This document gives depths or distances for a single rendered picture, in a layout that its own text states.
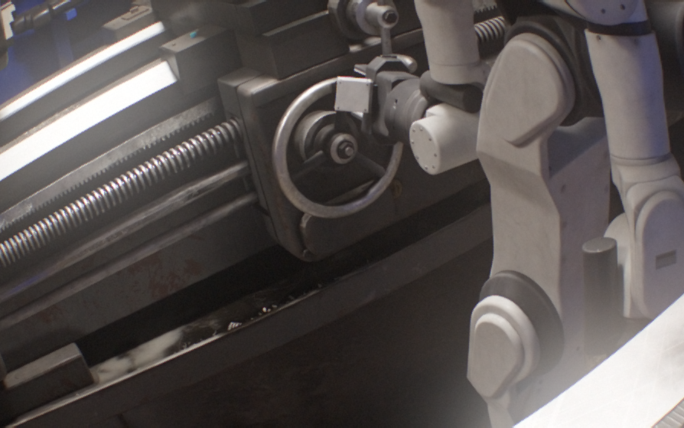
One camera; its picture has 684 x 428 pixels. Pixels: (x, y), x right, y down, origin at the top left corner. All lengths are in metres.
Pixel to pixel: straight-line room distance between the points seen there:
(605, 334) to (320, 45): 0.91
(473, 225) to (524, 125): 0.87
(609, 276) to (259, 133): 0.91
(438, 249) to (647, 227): 1.08
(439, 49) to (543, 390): 0.43
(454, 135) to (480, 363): 0.27
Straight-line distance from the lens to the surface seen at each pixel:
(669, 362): 0.35
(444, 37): 1.26
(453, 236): 1.84
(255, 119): 1.62
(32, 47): 4.95
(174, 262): 1.82
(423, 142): 1.31
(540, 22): 0.96
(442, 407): 2.16
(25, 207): 1.68
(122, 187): 1.65
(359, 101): 1.46
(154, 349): 1.84
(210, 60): 1.71
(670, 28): 0.87
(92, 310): 1.80
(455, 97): 1.30
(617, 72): 0.78
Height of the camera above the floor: 1.31
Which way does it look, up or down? 26 degrees down
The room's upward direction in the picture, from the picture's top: 15 degrees counter-clockwise
